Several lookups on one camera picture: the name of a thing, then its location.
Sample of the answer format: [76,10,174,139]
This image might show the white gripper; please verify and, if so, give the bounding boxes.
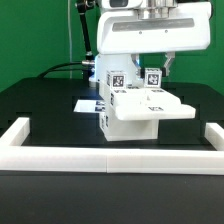
[97,1,212,78]

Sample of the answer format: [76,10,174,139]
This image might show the black cables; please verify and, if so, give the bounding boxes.
[37,61,91,79]

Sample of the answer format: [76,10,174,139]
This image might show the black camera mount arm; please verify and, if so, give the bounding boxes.
[75,0,95,67]

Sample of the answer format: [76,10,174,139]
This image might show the white marker cube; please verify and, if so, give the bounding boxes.
[106,71,126,89]
[144,68,162,88]

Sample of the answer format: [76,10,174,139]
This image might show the white chair back part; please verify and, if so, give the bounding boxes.
[99,83,196,121]

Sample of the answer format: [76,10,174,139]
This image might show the white marker base plate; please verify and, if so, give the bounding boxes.
[74,100,105,113]

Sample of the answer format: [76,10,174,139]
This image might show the white chair seat part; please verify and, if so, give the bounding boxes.
[103,114,159,141]

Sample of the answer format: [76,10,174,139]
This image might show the white vertical cable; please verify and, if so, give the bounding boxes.
[67,0,74,80]

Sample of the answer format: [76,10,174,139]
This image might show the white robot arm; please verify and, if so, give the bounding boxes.
[76,0,213,84]

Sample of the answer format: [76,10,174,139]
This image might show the white U-shaped boundary frame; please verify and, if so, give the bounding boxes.
[0,117,224,175]

